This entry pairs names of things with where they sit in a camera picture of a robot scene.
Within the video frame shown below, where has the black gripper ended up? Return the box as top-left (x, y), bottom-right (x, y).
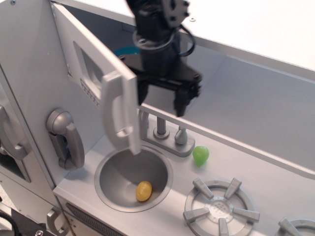
top-left (119, 31), bottom-right (201, 117)

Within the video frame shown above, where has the white microwave door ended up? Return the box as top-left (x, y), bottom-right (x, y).
top-left (51, 3), bottom-right (141, 155)

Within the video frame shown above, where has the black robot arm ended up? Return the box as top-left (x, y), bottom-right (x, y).
top-left (121, 0), bottom-right (201, 117)

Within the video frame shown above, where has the blue plastic bowl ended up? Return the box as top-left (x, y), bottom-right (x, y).
top-left (114, 46), bottom-right (140, 57)

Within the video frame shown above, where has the grey toy faucet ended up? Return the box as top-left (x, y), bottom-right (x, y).
top-left (138, 110), bottom-right (195, 157)

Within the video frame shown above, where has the green plastic pear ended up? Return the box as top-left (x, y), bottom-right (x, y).
top-left (192, 146), bottom-right (210, 167)

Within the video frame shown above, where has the round silver sink basin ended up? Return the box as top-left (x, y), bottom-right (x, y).
top-left (94, 146), bottom-right (173, 212)

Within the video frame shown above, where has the yellow plastic lemon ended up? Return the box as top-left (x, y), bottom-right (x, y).
top-left (135, 181), bottom-right (153, 202)

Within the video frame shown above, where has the white toy kitchen cabinet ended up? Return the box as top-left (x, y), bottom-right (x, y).
top-left (0, 0), bottom-right (315, 236)

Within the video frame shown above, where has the grey toy telephone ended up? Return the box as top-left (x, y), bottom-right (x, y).
top-left (46, 108), bottom-right (85, 171)

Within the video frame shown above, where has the grey stove burner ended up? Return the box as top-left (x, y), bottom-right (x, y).
top-left (275, 218), bottom-right (315, 236)
top-left (183, 178), bottom-right (260, 236)

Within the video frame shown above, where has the black cable loop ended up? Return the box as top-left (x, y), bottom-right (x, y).
top-left (178, 24), bottom-right (196, 57)

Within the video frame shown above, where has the grey fridge door handle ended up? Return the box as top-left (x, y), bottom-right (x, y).
top-left (0, 106), bottom-right (27, 160)

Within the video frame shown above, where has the grey oven door handle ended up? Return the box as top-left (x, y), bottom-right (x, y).
top-left (46, 209), bottom-right (69, 236)

